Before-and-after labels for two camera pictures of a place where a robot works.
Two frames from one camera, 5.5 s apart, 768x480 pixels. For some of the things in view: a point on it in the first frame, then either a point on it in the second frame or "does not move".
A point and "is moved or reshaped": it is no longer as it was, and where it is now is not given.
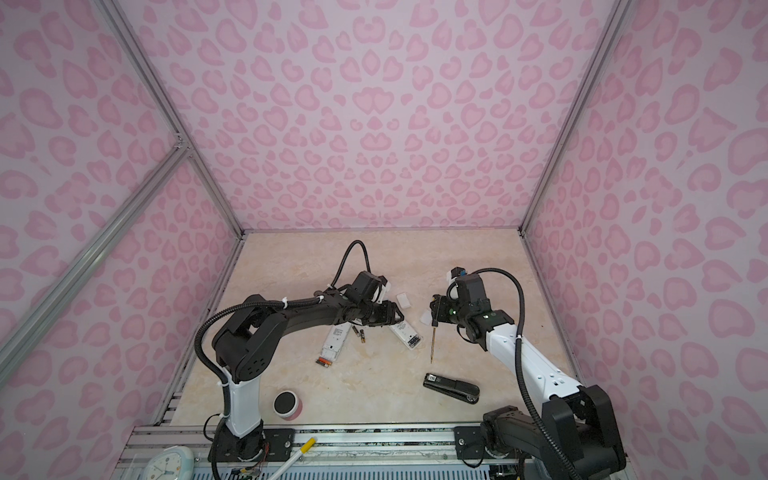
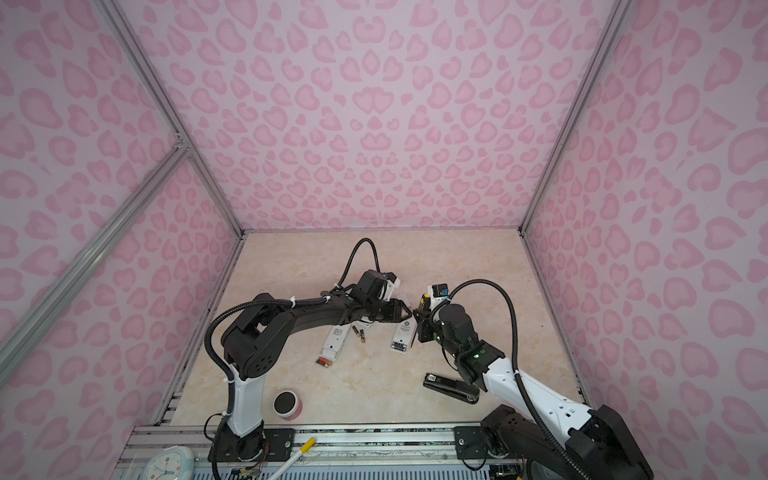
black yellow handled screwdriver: [437, 315] is moved or reshaped
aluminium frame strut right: [617, 17] does not move
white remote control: [407, 334] is moved or reshaped
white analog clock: [174, 463] does not move
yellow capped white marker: [306, 448] does not move
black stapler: [465, 391] does not move
